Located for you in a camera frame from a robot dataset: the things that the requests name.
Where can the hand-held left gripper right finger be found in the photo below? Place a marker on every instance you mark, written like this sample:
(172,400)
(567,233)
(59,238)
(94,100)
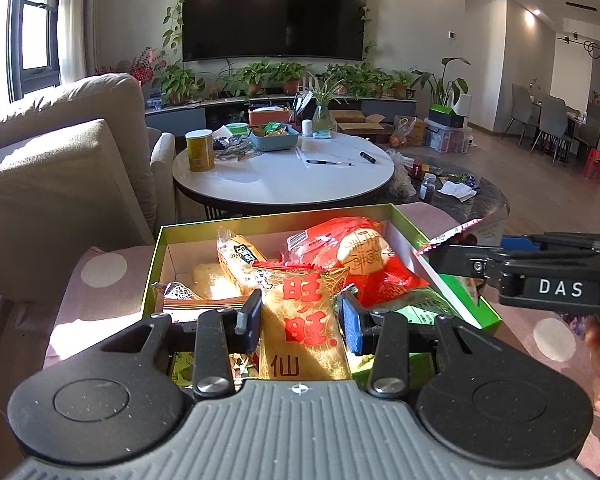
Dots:
(352,322)

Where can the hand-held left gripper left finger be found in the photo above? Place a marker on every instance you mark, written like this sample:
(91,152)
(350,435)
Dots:
(249,320)

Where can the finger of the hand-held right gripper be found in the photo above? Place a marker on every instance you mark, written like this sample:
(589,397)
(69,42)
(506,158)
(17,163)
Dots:
(460,260)
(525,242)

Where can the red edged snack packet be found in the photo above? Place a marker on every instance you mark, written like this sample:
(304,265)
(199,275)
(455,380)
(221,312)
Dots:
(475,232)

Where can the yellow rice cracker packet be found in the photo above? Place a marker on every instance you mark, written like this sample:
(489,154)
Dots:
(300,320)

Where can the brown striped snack packet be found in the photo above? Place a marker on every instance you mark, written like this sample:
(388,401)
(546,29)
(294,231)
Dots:
(200,304)

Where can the light green snack packet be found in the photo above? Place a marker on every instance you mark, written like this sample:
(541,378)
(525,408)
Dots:
(425,312)

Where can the clear packet with yellow cake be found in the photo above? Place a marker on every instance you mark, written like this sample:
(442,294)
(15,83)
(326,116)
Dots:
(240,255)

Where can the red bag of round cakes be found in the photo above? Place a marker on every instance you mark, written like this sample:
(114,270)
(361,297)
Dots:
(325,245)

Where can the green cardboard box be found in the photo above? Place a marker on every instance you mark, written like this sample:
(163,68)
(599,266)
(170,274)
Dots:
(190,245)

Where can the dark printed snack packet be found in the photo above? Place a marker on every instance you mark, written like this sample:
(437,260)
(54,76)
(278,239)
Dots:
(575,322)

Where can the dark marble round table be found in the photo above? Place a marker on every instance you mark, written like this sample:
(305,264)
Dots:
(475,210)

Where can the white crumpled tissue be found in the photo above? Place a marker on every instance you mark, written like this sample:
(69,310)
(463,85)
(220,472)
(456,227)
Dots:
(457,191)

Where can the glass spice jar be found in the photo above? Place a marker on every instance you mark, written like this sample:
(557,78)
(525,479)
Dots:
(427,187)

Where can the small red box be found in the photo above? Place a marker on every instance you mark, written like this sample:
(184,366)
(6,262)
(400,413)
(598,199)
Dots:
(419,169)

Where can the clear plastic bag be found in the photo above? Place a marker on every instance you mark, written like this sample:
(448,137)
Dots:
(401,177)

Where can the red plastic stool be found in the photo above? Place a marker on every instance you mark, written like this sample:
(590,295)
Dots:
(595,162)

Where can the clear storage box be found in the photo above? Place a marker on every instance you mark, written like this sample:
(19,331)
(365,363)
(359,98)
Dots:
(447,137)

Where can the grey dining chair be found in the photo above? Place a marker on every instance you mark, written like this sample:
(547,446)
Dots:
(519,110)
(552,122)

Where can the yellow cardboard box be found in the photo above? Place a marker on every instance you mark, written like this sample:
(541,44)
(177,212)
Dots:
(419,132)

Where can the black marker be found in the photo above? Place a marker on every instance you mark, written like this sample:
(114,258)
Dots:
(367,157)

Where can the plastic bag with fruit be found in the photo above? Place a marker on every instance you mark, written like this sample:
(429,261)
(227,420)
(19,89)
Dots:
(402,132)

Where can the white round table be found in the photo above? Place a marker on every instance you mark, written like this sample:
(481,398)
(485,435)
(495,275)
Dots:
(280,180)

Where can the green and black box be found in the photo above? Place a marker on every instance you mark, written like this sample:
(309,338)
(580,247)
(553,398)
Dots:
(445,116)

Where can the pink dotted blanket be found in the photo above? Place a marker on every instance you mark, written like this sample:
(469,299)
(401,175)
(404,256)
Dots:
(100,300)

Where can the black pen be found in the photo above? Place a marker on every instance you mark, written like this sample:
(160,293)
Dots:
(330,162)

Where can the open cardboard box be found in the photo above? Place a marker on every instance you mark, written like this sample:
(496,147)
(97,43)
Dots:
(355,122)

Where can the pile of wrappers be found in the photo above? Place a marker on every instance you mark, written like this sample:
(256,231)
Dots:
(230,147)

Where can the yellow canister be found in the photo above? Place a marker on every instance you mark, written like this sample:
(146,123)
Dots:
(200,152)

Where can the tall leafy potted plant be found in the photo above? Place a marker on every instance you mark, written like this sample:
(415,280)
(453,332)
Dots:
(442,85)

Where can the blue plastic basket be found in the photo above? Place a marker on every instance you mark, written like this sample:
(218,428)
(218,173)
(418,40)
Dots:
(275,142)

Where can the green potted plant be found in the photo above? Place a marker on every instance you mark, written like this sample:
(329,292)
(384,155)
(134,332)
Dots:
(402,85)
(360,80)
(287,75)
(252,77)
(177,85)

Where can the small teal box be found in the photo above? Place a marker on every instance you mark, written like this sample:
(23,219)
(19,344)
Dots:
(323,134)

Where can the green lidded bowl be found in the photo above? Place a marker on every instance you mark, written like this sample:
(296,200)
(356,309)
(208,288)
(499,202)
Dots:
(237,128)

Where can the glass vase with grass plant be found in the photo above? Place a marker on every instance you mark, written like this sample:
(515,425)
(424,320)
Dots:
(325,112)

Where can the small white jar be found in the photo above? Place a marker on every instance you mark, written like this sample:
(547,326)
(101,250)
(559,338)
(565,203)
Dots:
(307,127)

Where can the orange box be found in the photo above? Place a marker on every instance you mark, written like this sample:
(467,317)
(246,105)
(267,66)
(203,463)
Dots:
(267,116)

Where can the grey television cabinet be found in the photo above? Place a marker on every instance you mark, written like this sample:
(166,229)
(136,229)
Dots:
(180,120)

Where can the beige sofa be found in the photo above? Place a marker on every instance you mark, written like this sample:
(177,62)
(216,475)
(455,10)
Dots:
(55,185)

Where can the red flower arrangement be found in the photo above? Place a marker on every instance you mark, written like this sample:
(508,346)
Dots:
(140,67)

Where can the white curtain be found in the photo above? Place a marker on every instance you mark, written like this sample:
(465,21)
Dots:
(77,20)

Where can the dark framed window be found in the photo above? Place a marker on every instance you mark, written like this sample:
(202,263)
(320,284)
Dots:
(35,25)

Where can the black wall television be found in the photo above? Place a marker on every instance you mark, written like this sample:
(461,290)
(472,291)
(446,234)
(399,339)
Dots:
(275,10)

